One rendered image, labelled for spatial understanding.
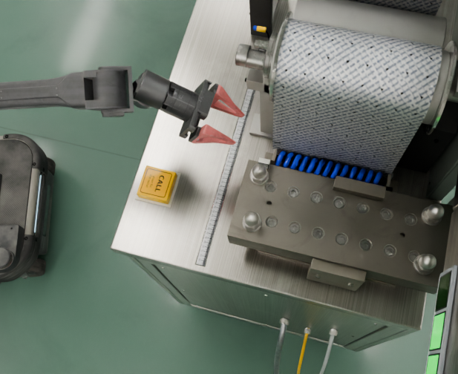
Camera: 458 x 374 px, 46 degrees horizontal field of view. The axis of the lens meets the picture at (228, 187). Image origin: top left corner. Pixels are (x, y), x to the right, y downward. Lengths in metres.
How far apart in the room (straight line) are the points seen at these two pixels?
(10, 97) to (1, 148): 1.14
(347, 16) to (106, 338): 1.50
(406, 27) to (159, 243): 0.64
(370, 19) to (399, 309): 0.56
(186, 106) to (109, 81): 0.14
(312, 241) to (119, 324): 1.21
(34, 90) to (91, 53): 1.54
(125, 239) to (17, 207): 0.92
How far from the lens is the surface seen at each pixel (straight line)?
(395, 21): 1.00
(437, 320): 0.89
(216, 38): 1.38
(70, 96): 1.00
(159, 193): 1.19
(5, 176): 2.13
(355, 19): 1.00
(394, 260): 1.04
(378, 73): 0.86
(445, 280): 0.89
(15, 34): 2.74
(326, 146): 1.03
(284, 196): 1.05
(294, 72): 0.86
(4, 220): 2.07
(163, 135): 1.27
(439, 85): 0.88
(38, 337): 2.20
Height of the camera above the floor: 2.03
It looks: 70 degrees down
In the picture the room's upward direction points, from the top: 11 degrees counter-clockwise
